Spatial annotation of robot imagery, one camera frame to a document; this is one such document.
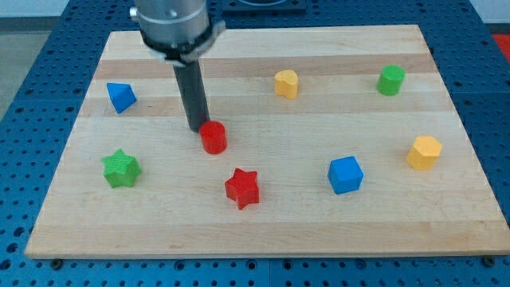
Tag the wooden board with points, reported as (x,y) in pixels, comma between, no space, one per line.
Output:
(178,207)

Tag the green cylinder block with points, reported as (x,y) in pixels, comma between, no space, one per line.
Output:
(390,80)

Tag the green star block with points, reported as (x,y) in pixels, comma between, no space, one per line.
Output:
(120,169)

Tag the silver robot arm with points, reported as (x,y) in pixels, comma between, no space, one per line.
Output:
(178,31)

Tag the yellow heart block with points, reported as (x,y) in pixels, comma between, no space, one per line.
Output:
(286,84)

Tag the red cylinder block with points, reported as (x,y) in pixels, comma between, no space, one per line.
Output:
(213,136)

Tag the blue triangular block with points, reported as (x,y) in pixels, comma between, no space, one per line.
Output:
(121,95)

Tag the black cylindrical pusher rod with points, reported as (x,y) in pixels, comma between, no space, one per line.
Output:
(193,95)

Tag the blue cube block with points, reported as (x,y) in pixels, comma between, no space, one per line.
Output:
(345,175)

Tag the yellow hexagon block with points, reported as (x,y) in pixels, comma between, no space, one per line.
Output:
(424,153)

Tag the red star block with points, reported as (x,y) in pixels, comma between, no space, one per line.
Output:
(243,188)

